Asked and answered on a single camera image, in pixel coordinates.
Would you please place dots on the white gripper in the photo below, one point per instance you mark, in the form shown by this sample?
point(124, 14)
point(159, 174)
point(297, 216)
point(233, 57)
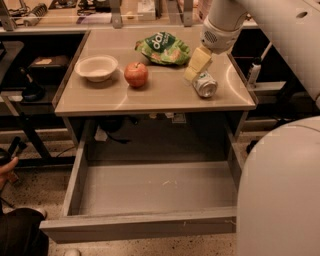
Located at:
point(218, 39)

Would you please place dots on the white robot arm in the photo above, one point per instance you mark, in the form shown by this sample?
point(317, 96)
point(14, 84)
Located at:
point(278, 206)

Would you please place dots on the open grey top drawer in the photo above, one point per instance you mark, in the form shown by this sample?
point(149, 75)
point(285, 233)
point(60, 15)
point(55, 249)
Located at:
point(167, 181)

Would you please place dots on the person's hand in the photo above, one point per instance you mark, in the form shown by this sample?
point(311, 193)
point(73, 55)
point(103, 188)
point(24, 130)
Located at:
point(5, 169)

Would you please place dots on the green chip bag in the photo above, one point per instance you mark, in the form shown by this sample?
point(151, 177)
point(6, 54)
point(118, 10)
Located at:
point(164, 49)

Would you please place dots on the white handheld tool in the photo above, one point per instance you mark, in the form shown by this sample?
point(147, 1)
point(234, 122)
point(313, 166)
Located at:
point(255, 67)

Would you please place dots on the red apple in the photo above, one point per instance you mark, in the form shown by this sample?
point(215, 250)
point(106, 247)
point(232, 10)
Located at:
point(136, 74)

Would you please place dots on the white paper bowl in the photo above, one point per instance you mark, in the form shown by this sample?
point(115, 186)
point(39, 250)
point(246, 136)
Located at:
point(97, 68)

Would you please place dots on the black box on shelf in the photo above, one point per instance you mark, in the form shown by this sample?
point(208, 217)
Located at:
point(49, 70)

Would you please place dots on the person's dark trouser leg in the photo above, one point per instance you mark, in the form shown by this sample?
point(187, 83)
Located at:
point(20, 234)

